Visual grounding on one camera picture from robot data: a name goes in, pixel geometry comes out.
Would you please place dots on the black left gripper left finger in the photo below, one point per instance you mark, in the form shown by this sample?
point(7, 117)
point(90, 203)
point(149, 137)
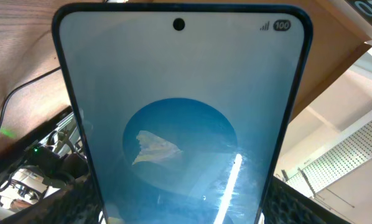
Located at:
point(77, 203)

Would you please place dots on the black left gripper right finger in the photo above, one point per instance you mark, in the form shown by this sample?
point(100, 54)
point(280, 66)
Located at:
point(285, 205)

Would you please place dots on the blue screen smartphone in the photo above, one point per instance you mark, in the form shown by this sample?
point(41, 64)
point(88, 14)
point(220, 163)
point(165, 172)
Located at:
point(182, 107)

